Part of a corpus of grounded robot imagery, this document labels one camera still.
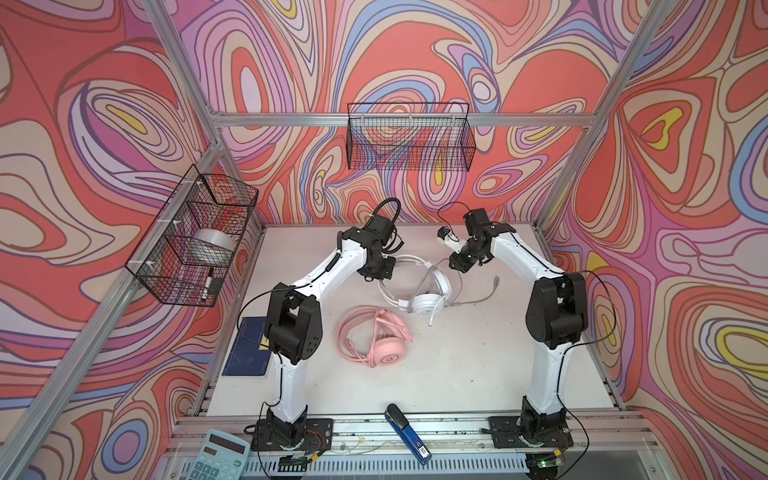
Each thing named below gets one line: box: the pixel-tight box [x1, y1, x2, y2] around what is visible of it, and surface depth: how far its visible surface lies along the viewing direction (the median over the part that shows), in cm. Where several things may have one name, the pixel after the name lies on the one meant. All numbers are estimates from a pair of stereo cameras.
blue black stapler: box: [384, 403, 432, 465], surface depth 72 cm
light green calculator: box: [186, 429, 251, 480], surface depth 70 cm
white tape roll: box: [184, 228, 235, 267], surface depth 74 cm
